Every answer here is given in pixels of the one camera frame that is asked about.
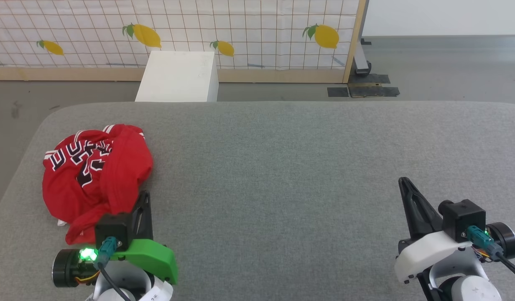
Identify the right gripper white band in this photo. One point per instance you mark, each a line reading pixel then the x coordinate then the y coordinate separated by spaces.
pixel 429 253

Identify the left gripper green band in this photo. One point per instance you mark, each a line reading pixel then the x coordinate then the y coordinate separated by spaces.
pixel 153 257

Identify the red and white basketball jersey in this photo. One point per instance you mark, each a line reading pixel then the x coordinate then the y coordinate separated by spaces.
pixel 115 175

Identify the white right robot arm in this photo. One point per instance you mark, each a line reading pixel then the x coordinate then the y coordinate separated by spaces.
pixel 475 290

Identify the grey fabric sofa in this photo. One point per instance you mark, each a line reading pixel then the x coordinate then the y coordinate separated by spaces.
pixel 282 188

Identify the white rectangular box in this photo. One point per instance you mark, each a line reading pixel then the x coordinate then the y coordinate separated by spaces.
pixel 178 77

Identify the small black tape patch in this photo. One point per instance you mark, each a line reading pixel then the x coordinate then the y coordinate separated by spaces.
pixel 337 92

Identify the grey metal partition stand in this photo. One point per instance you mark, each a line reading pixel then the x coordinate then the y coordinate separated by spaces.
pixel 360 62

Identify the lemon print partition screen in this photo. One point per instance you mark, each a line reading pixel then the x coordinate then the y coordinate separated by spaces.
pixel 240 25

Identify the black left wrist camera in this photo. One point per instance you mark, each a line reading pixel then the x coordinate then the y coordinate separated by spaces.
pixel 113 228

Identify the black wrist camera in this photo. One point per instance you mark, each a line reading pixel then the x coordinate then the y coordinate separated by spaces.
pixel 113 228
pixel 462 217

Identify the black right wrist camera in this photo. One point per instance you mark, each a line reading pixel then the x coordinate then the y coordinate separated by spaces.
pixel 462 217

